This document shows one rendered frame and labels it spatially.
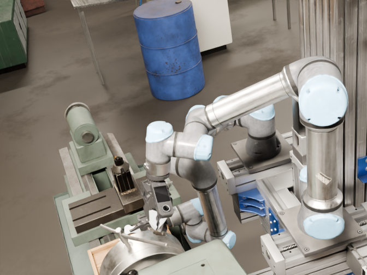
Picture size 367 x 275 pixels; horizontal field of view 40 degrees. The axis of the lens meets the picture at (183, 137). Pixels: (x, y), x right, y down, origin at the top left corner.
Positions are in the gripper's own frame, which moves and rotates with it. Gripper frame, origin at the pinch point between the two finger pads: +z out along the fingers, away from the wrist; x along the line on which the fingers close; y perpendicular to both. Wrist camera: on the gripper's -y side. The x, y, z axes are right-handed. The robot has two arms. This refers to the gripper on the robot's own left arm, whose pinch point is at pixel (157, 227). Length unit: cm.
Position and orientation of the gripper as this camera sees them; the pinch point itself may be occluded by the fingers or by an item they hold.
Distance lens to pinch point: 160.7
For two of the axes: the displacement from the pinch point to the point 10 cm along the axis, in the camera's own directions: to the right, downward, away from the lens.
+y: -3.6, -4.6, 8.1
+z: -0.6, 8.8, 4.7
